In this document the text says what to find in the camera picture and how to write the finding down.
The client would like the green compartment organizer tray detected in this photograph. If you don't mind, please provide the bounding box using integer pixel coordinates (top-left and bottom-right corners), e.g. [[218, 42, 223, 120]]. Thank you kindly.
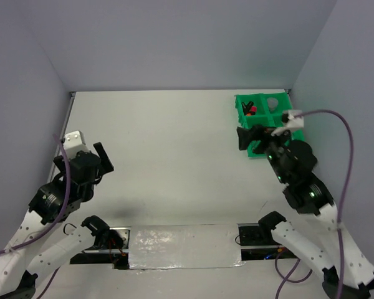
[[234, 92, 306, 159]]

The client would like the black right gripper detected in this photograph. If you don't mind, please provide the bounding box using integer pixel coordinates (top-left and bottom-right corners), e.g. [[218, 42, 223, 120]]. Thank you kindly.
[[235, 121, 291, 181]]

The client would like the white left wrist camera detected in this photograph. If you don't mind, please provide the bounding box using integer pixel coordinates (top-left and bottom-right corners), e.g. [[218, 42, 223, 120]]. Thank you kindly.
[[63, 130, 89, 159]]

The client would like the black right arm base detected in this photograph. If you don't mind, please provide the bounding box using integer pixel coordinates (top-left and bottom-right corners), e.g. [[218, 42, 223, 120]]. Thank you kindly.
[[234, 223, 285, 262]]

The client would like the pink cap black highlighter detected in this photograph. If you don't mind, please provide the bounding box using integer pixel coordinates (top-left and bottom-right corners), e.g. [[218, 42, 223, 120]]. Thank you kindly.
[[250, 106, 257, 114]]

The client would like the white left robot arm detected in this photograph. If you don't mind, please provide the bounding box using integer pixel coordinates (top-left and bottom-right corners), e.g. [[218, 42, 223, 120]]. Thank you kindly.
[[0, 138, 114, 298]]

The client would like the left aluminium table rail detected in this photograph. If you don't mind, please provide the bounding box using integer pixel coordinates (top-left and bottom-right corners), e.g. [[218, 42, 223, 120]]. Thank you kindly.
[[34, 91, 76, 185]]

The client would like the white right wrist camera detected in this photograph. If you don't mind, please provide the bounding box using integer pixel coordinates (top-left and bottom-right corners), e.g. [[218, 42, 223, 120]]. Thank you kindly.
[[271, 110, 304, 136]]

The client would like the blue cap black highlighter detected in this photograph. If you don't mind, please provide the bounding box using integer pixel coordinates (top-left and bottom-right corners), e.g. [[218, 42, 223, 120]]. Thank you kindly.
[[241, 101, 254, 114]]

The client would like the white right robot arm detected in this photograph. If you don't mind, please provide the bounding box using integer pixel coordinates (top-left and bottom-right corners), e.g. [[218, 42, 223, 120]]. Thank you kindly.
[[236, 125, 374, 298]]

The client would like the silver tape sheet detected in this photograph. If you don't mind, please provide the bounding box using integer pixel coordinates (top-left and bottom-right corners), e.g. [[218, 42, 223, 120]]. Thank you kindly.
[[128, 224, 244, 270]]

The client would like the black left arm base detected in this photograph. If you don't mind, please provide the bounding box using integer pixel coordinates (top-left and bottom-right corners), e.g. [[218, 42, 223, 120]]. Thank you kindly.
[[70, 227, 131, 270]]

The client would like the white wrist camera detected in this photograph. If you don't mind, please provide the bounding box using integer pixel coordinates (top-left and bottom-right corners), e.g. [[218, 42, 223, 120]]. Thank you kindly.
[[271, 110, 304, 136], [63, 130, 89, 159]]

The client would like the clear jar of pins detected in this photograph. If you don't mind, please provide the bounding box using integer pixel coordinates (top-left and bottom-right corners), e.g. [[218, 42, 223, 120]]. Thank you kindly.
[[266, 97, 279, 113]]

